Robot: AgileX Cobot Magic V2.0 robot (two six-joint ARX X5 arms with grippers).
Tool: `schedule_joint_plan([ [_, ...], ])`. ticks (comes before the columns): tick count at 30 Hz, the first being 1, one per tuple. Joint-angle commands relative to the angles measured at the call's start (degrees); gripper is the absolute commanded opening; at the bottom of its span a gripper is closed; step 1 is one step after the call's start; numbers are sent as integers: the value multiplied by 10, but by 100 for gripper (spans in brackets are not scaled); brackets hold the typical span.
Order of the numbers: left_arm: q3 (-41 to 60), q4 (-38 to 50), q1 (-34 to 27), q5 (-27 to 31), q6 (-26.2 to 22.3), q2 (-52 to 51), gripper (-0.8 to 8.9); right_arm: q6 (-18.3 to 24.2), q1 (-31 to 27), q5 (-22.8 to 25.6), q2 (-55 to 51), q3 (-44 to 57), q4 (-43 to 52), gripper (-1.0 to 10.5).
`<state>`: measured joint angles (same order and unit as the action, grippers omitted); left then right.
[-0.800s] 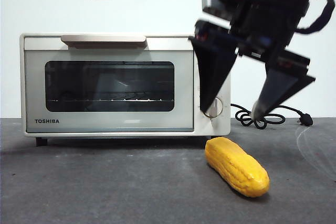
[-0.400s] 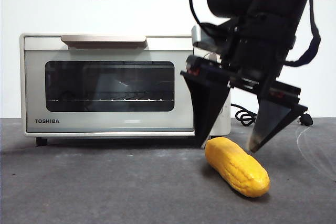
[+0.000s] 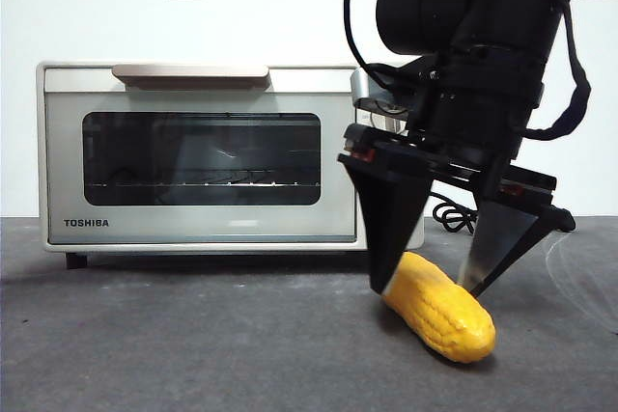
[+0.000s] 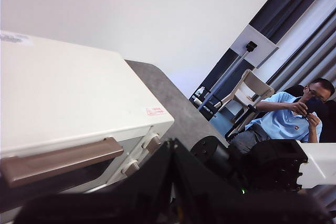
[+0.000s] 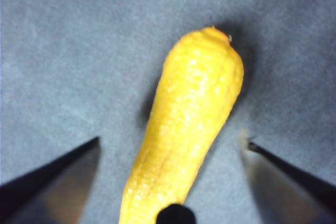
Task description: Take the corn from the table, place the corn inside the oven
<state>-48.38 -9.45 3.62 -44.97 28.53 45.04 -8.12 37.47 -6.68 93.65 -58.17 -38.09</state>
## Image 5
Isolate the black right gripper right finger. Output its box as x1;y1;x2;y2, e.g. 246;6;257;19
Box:
239;129;336;224

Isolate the yellow corn cob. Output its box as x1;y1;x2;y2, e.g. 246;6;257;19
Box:
118;25;245;224

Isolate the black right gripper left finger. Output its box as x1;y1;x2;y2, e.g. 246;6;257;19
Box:
0;136;100;224

